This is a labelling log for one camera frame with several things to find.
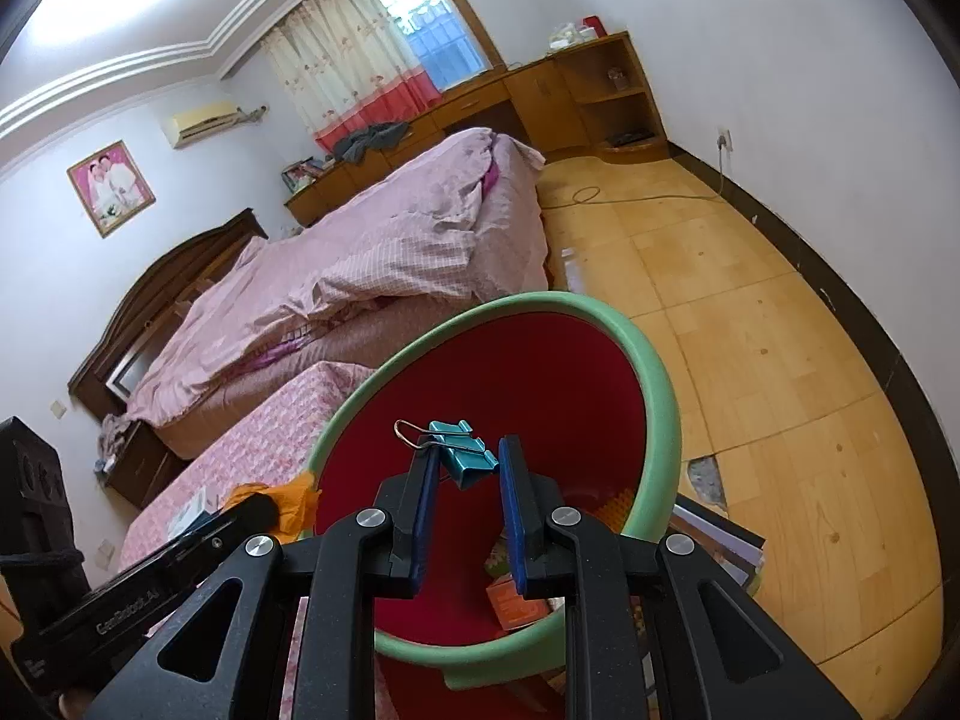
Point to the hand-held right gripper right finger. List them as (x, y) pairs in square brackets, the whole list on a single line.
[(511, 517)]

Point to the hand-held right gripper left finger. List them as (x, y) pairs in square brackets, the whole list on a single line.
[(421, 525)]

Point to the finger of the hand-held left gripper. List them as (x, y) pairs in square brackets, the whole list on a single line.
[(240, 516)]

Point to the orange wrapper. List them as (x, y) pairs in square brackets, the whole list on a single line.
[(289, 502)]

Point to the teal binder clip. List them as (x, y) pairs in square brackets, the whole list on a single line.
[(457, 451)]

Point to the red bin with green rim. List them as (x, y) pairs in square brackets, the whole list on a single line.
[(540, 390)]

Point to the person's left hand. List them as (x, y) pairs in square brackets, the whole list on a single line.
[(75, 706)]

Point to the teal white small box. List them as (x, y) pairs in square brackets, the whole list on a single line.
[(189, 514)]

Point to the pink floral bed sheet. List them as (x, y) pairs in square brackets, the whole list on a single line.
[(247, 450)]

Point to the orange carton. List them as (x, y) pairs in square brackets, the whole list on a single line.
[(521, 604)]

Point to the orange textured packet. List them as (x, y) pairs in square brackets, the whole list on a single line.
[(619, 511)]

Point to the wooden nightstand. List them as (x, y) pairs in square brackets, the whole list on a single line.
[(146, 461)]

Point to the brown bed mattress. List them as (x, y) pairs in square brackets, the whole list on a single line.
[(247, 390)]

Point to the black boxy object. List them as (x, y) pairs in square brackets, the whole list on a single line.
[(34, 495)]

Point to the crumpled cloth on nightstand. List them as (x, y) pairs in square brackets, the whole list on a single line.
[(114, 439)]

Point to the stack of books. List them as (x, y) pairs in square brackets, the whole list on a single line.
[(720, 547)]

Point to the dark wooden headboard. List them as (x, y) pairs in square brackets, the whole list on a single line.
[(142, 285)]

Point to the pink checked duvet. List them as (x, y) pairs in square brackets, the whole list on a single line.
[(360, 255)]

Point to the pile of books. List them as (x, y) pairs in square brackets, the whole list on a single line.
[(304, 174)]

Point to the dark grey cloth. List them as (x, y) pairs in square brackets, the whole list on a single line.
[(371, 139)]

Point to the black flat device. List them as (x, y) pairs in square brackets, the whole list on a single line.
[(631, 138)]

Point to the long wooden desk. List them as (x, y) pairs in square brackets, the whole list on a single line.
[(536, 101)]

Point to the small glass ornament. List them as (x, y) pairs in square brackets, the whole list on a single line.
[(618, 79)]

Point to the cream and red curtain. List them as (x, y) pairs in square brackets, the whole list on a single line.
[(352, 60)]

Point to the wooden shelf unit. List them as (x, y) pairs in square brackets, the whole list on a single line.
[(607, 52)]

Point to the white containers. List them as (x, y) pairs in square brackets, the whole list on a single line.
[(570, 34)]

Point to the red box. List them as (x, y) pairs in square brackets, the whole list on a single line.
[(593, 25)]

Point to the window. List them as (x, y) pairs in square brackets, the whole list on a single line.
[(442, 22)]

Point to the wall light switch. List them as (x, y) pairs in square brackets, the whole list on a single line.
[(57, 408)]

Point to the framed wall photo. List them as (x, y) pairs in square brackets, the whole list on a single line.
[(111, 187)]

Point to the wall air conditioner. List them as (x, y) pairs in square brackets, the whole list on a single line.
[(204, 124)]

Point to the white wall socket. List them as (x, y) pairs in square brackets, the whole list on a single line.
[(724, 136)]

